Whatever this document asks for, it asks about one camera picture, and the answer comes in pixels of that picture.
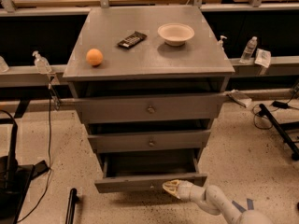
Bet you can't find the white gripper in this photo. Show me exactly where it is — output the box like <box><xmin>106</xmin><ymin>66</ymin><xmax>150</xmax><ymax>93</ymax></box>
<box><xmin>163</xmin><ymin>179</ymin><xmax>206</xmax><ymax>203</ymax></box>

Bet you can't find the grey bottom drawer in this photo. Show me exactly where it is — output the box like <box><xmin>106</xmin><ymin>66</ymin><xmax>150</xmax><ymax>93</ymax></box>
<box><xmin>95</xmin><ymin>149</ymin><xmax>207</xmax><ymax>193</ymax></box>

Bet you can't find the grey drawer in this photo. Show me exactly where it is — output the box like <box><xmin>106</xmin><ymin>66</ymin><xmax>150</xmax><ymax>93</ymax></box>
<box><xmin>95</xmin><ymin>149</ymin><xmax>207</xmax><ymax>193</ymax></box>
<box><xmin>88</xmin><ymin>130</ymin><xmax>210</xmax><ymax>153</ymax></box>
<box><xmin>74</xmin><ymin>93</ymin><xmax>226</xmax><ymax>123</ymax></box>

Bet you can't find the grey middle drawer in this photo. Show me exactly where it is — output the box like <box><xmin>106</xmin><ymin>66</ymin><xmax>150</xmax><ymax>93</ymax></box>
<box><xmin>88</xmin><ymin>130</ymin><xmax>210</xmax><ymax>153</ymax></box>

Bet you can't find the grey top drawer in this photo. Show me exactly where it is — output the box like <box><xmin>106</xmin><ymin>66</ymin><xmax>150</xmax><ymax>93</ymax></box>
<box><xmin>74</xmin><ymin>93</ymin><xmax>226</xmax><ymax>123</ymax></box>

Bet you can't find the grey drawer cabinet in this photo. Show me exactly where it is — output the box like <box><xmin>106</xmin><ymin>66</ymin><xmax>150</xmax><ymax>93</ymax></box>
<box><xmin>63</xmin><ymin>5</ymin><xmax>235</xmax><ymax>170</ymax></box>

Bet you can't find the black bar on floor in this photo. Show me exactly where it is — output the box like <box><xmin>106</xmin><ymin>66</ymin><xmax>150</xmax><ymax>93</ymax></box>
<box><xmin>65</xmin><ymin>188</ymin><xmax>78</xmax><ymax>224</ymax></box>

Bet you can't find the white folded cloth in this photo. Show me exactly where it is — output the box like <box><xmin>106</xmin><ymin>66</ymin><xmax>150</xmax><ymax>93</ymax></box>
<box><xmin>228</xmin><ymin>90</ymin><xmax>252</xmax><ymax>107</ymax></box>

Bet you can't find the black stand leg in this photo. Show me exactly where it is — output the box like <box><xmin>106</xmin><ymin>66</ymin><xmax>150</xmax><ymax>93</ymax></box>
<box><xmin>259</xmin><ymin>104</ymin><xmax>299</xmax><ymax>161</ymax></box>

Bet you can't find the small white pump bottle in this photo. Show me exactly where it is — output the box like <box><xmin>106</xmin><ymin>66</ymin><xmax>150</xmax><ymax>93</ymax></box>
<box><xmin>218</xmin><ymin>35</ymin><xmax>227</xmax><ymax>50</ymax></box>

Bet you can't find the clear plastic water bottle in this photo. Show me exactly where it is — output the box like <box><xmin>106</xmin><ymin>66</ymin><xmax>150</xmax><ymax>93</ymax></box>
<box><xmin>240</xmin><ymin>36</ymin><xmax>257</xmax><ymax>63</ymax></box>

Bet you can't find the orange fruit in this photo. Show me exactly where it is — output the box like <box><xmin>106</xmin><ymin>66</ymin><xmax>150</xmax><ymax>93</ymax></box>
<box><xmin>86</xmin><ymin>49</ymin><xmax>104</xmax><ymax>66</ymax></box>

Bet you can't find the white paper bowl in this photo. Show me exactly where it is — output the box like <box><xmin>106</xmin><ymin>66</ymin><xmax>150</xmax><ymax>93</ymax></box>
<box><xmin>158</xmin><ymin>23</ymin><xmax>194</xmax><ymax>47</ymax></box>

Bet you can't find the black stand base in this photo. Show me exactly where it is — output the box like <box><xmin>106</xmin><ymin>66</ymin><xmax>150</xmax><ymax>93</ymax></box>
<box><xmin>0</xmin><ymin>110</ymin><xmax>50</xmax><ymax>224</ymax></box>

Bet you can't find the white wipe packet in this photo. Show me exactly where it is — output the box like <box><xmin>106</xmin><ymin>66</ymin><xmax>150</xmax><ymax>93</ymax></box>
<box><xmin>254</xmin><ymin>49</ymin><xmax>271</xmax><ymax>68</ymax></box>

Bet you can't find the clear pump sanitizer bottle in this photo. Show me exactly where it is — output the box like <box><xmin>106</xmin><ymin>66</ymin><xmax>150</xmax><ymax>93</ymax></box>
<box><xmin>33</xmin><ymin>50</ymin><xmax>51</xmax><ymax>75</ymax></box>

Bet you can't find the black power adapter cable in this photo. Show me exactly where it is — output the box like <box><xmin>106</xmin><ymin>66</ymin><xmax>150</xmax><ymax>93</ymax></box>
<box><xmin>250</xmin><ymin>84</ymin><xmax>299</xmax><ymax>131</ymax></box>

